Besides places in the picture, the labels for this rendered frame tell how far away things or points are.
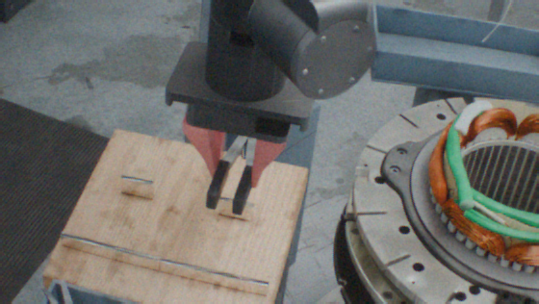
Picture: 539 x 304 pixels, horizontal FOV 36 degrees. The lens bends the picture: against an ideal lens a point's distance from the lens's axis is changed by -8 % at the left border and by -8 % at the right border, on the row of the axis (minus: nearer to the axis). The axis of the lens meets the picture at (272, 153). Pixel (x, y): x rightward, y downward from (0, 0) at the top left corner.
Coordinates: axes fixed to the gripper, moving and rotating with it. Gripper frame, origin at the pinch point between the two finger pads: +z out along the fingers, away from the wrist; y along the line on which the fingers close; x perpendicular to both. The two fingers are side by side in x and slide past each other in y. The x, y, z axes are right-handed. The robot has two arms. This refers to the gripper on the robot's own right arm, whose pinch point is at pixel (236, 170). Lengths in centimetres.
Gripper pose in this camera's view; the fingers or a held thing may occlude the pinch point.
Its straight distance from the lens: 68.0
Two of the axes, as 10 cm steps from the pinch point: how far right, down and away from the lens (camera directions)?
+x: 1.9, -6.4, 7.4
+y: 9.8, 2.0, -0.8
